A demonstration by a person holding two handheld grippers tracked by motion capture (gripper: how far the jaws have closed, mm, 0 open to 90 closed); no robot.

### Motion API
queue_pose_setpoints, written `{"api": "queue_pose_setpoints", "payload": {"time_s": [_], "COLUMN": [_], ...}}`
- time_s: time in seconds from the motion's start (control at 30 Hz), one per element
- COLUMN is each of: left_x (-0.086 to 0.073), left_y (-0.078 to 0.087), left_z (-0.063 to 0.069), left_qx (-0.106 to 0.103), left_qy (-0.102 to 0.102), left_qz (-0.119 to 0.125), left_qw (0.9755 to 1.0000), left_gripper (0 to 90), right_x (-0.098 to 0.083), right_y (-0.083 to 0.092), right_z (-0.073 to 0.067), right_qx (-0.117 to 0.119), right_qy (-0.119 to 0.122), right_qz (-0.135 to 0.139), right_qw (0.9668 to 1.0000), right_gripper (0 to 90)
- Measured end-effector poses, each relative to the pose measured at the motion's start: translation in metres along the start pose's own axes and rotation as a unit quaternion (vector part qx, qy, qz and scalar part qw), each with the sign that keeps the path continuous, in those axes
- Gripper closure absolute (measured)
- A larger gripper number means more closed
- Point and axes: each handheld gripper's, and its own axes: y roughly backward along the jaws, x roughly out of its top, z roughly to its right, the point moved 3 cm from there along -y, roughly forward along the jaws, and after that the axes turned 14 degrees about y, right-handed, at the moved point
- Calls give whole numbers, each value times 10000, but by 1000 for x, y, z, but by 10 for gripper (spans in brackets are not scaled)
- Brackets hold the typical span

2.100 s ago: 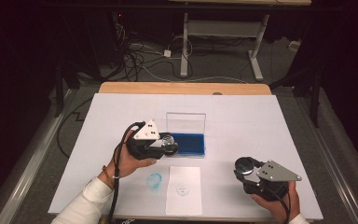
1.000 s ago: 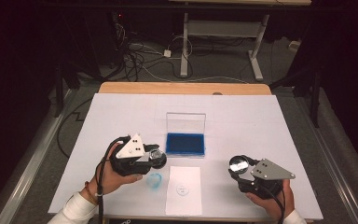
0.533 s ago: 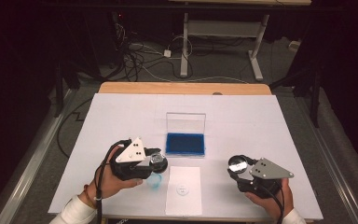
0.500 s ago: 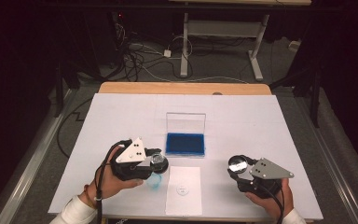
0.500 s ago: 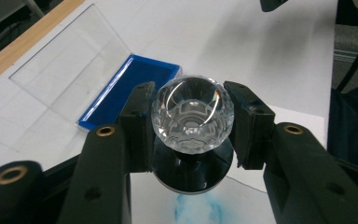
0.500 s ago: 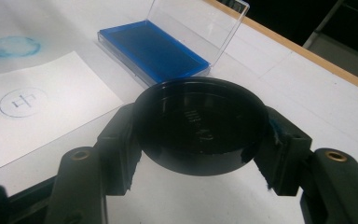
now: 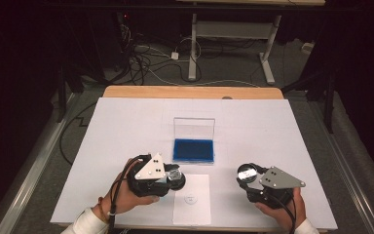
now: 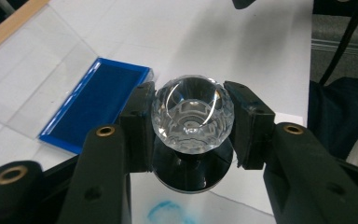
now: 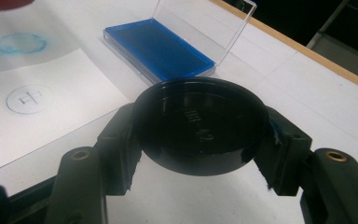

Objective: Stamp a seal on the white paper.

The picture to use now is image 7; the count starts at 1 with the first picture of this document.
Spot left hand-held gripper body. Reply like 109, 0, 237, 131
126, 152, 173, 198

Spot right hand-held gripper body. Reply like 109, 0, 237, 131
245, 165, 307, 210

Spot black stamp with clear handle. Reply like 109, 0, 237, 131
167, 169, 187, 191

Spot black round stamp cap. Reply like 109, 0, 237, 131
236, 163, 260, 183

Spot blue ink pad clear case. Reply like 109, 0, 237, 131
172, 117, 216, 165

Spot person's left hand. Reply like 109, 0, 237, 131
104, 158, 161, 215

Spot person's right hand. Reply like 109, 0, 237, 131
254, 187, 308, 232

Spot white paper sheet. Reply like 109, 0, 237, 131
171, 174, 212, 226

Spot white table cover board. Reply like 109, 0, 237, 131
50, 97, 339, 231

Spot black metal stand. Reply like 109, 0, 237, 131
323, 74, 336, 135
56, 64, 70, 124

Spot white box on floor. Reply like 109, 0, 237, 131
301, 42, 316, 55

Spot right hand-held gripper black cable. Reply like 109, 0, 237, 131
271, 191, 298, 234

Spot hand-held gripper black cable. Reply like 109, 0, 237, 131
271, 191, 298, 234
107, 155, 150, 234

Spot left hand-held gripper black cable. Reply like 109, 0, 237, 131
107, 155, 150, 234

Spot aluminium floor rail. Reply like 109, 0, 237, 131
0, 94, 82, 234
308, 100, 374, 234

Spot thin black floor cable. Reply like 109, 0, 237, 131
58, 101, 98, 167

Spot tangle of floor cables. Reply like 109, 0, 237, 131
118, 20, 204, 87

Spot white metal frame desk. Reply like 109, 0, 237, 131
176, 0, 326, 86

